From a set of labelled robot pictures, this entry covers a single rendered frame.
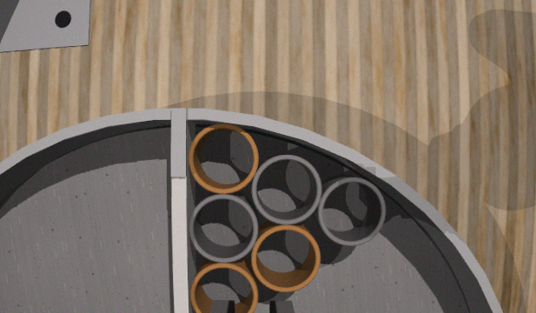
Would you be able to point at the bronze bushing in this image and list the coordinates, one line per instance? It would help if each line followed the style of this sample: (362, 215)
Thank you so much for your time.
(195, 161)
(201, 303)
(292, 280)

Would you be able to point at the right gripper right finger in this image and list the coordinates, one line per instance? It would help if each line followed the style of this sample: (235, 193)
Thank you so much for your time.
(281, 307)

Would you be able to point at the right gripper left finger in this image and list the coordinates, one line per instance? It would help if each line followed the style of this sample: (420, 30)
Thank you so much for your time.
(220, 306)

